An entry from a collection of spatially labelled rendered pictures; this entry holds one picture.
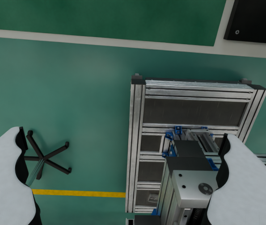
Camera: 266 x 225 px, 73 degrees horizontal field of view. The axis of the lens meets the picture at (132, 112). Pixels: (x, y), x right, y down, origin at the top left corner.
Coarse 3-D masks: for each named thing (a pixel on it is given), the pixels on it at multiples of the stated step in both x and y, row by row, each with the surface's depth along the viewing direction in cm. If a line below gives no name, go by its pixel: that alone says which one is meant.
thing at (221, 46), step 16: (224, 16) 45; (0, 32) 46; (16, 32) 46; (32, 32) 46; (224, 32) 47; (144, 48) 49; (160, 48) 49; (176, 48) 49; (192, 48) 49; (208, 48) 49; (224, 48) 49; (240, 48) 49; (256, 48) 49
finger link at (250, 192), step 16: (224, 144) 11; (240, 144) 10; (224, 160) 9; (240, 160) 9; (256, 160) 9; (224, 176) 9; (240, 176) 8; (256, 176) 8; (224, 192) 7; (240, 192) 7; (256, 192) 7; (208, 208) 7; (224, 208) 7; (240, 208) 7; (256, 208) 7; (208, 224) 6; (224, 224) 6; (240, 224) 6; (256, 224) 6
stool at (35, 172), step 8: (32, 144) 148; (40, 152) 154; (56, 152) 153; (32, 160) 157; (40, 160) 153; (48, 160) 159; (40, 168) 149; (56, 168) 162; (64, 168) 164; (32, 176) 139; (40, 176) 167
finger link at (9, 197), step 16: (16, 128) 10; (0, 144) 9; (16, 144) 9; (0, 160) 8; (16, 160) 8; (0, 176) 7; (16, 176) 7; (0, 192) 7; (16, 192) 7; (32, 192) 7; (0, 208) 6; (16, 208) 6; (32, 208) 6; (0, 224) 6; (16, 224) 6; (32, 224) 6
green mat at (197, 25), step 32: (0, 0) 43; (32, 0) 43; (64, 0) 43; (96, 0) 43; (128, 0) 43; (160, 0) 43; (192, 0) 43; (224, 0) 44; (64, 32) 46; (96, 32) 46; (128, 32) 47; (160, 32) 47; (192, 32) 47
